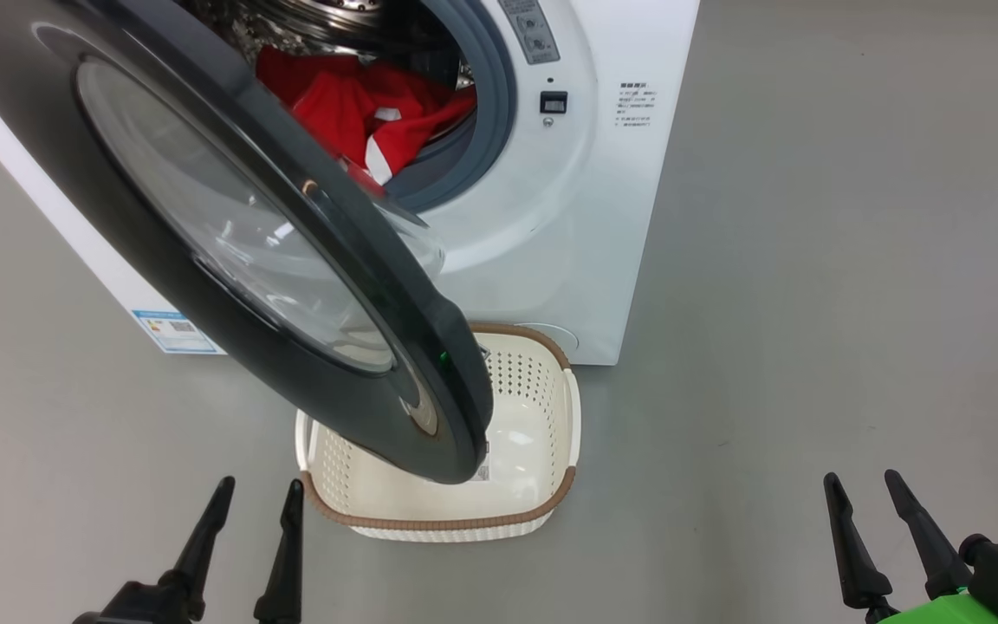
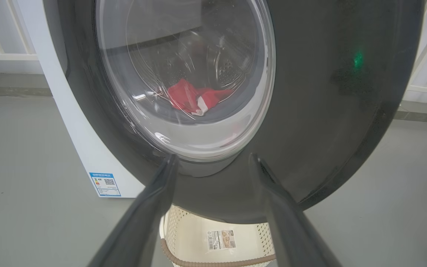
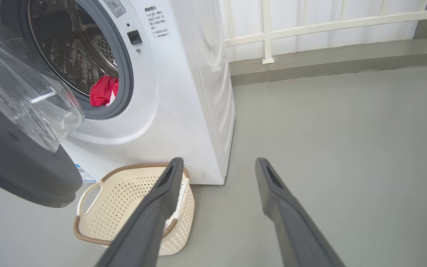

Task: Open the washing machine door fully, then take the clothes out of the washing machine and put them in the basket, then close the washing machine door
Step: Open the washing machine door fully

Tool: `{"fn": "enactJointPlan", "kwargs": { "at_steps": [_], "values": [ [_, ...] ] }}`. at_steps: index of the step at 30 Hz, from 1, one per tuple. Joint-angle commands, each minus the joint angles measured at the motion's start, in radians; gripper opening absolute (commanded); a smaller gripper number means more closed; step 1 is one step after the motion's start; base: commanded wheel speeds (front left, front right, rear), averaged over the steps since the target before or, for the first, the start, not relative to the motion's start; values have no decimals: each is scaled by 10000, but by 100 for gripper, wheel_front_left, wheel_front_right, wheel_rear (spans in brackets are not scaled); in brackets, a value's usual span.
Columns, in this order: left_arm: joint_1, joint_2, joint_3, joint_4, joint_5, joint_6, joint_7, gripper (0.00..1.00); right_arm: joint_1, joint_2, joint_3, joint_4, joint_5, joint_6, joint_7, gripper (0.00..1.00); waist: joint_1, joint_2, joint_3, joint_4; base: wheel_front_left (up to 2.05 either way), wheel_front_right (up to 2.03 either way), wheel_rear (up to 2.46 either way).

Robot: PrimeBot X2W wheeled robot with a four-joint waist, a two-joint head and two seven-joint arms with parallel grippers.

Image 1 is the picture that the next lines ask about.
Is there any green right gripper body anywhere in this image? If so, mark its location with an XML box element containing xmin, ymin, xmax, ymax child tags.
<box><xmin>865</xmin><ymin>589</ymin><xmax>998</xmax><ymax>624</ymax></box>

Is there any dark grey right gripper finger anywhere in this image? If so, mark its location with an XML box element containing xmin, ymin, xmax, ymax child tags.
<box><xmin>823</xmin><ymin>472</ymin><xmax>894</xmax><ymax>608</ymax></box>
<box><xmin>885</xmin><ymin>470</ymin><xmax>974</xmax><ymax>599</ymax></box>

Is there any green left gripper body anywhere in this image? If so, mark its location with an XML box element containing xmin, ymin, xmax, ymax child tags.
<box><xmin>73</xmin><ymin>581</ymin><xmax>181</xmax><ymax>624</ymax></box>

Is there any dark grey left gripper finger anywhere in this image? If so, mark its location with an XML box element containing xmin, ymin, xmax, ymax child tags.
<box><xmin>254</xmin><ymin>478</ymin><xmax>305</xmax><ymax>624</ymax></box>
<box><xmin>159</xmin><ymin>476</ymin><xmax>236</xmax><ymax>621</ymax></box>

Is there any dark grey round washer door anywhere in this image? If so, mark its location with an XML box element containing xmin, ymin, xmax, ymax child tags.
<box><xmin>0</xmin><ymin>0</ymin><xmax>495</xmax><ymax>484</ymax></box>

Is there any red garment with white stripes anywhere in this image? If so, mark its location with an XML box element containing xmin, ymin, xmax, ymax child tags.
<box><xmin>255</xmin><ymin>45</ymin><xmax>477</xmax><ymax>187</ymax></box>

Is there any cream basket with brown rim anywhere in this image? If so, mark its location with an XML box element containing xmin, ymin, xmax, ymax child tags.
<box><xmin>295</xmin><ymin>322</ymin><xmax>581</xmax><ymax>543</ymax></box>

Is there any white front-load washing machine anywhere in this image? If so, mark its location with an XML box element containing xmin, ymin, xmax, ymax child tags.
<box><xmin>0</xmin><ymin>0</ymin><xmax>701</xmax><ymax>367</ymax></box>

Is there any grey rubber door gasket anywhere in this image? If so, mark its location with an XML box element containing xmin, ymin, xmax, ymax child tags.
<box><xmin>378</xmin><ymin>0</ymin><xmax>519</xmax><ymax>213</ymax></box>

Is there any blue energy label sticker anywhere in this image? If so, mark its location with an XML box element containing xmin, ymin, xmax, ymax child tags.
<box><xmin>131</xmin><ymin>309</ymin><xmax>224</xmax><ymax>354</ymax></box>

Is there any round white filter cover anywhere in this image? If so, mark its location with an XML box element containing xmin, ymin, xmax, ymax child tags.
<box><xmin>516</xmin><ymin>322</ymin><xmax>580</xmax><ymax>352</ymax></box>

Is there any black text warning label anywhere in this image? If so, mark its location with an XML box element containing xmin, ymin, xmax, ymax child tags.
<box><xmin>613</xmin><ymin>82</ymin><xmax>660</xmax><ymax>129</ymax></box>

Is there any perforated steel washer drum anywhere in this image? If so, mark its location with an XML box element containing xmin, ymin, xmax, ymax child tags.
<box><xmin>178</xmin><ymin>0</ymin><xmax>476</xmax><ymax>88</ymax></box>

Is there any grey instruction sticker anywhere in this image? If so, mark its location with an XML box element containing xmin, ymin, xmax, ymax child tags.
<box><xmin>497</xmin><ymin>0</ymin><xmax>561</xmax><ymax>65</ymax></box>

